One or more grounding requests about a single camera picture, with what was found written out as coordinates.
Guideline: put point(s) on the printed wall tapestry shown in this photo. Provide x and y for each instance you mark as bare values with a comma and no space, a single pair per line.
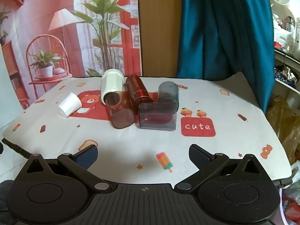
70,51

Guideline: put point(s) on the transparent brown cup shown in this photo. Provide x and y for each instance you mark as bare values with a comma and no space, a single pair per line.
121,118

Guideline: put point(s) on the metallic red cup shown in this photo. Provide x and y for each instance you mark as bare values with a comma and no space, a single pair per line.
138,91

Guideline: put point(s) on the yellow plastic bag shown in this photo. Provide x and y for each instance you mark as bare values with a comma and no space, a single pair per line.
284,121

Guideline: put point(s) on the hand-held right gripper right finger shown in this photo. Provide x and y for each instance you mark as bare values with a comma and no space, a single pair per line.
199,157

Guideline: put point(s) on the white shelf unit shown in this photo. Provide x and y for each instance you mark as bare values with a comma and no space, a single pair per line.
287,35

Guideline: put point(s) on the white plastic cup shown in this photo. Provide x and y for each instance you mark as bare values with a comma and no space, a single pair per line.
112,82

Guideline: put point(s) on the white panel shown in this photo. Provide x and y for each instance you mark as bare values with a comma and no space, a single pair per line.
9,93

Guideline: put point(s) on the brown wooden board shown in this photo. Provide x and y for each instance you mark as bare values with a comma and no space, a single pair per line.
159,28

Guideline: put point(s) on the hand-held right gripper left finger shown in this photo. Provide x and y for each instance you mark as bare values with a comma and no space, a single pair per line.
87,157

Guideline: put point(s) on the small white paper cup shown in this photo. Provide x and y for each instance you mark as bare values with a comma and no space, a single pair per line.
69,104

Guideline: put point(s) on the transparent grey cup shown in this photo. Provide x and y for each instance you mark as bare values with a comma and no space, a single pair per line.
157,117
168,90

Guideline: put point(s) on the printed bear tablecloth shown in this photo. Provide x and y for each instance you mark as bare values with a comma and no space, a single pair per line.
140,145

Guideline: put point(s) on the pink and white plastic bag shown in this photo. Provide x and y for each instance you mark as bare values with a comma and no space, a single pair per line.
290,204

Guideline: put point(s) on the teal curtain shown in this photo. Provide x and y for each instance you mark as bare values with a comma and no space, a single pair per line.
211,28

